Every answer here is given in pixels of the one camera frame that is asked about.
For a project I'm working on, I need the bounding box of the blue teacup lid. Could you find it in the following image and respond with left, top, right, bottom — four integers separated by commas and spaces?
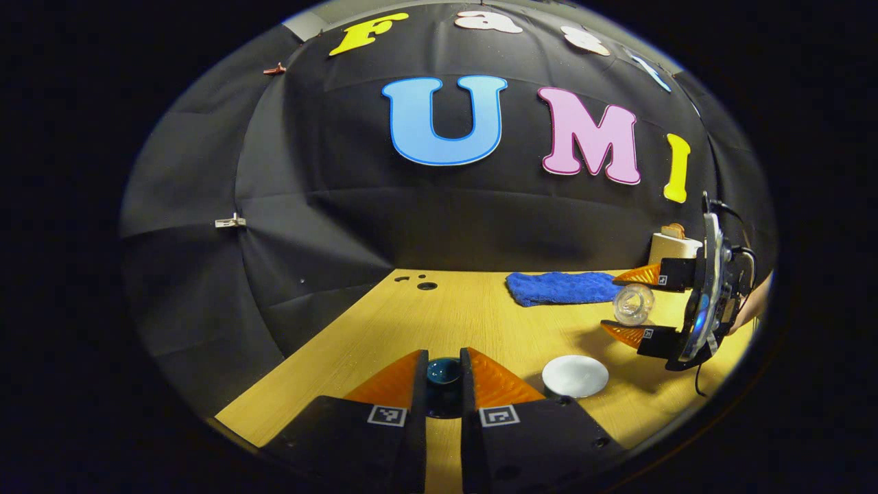
425, 357, 463, 419

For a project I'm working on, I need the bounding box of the white teacup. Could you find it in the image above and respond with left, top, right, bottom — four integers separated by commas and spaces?
541, 354, 610, 400

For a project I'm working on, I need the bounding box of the black cable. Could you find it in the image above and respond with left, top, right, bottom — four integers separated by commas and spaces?
710, 199, 759, 289

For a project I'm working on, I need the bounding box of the clear plastic water bottle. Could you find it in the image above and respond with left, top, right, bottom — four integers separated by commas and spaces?
613, 283, 656, 327

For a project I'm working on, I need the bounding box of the white toaster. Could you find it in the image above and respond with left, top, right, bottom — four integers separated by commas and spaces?
648, 232, 704, 275

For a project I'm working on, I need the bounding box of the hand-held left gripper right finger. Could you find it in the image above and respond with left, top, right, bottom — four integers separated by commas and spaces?
459, 346, 628, 494

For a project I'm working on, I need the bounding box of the blue towel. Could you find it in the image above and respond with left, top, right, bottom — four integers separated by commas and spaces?
506, 271, 625, 308

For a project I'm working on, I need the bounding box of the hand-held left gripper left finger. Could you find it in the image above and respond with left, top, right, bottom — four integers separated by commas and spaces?
261, 349, 429, 494

